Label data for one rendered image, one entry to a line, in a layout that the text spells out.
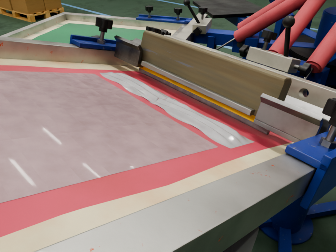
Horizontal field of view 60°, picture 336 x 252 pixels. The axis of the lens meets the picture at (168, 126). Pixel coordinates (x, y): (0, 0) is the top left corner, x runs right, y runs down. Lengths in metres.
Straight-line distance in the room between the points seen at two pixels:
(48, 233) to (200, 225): 0.10
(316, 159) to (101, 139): 0.25
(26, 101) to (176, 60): 0.32
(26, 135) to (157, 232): 0.21
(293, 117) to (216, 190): 0.25
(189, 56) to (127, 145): 0.30
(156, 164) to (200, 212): 0.13
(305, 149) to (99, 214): 0.25
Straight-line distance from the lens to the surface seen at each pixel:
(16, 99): 0.45
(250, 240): 0.58
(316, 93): 0.71
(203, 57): 0.58
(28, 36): 1.67
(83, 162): 0.31
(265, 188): 0.28
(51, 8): 6.35
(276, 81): 0.50
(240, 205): 0.24
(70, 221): 0.24
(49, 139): 0.34
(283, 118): 0.48
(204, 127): 0.46
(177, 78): 0.60
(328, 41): 0.96
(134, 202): 0.26
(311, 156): 0.37
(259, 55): 0.83
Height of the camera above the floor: 1.40
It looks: 34 degrees down
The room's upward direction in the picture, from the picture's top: straight up
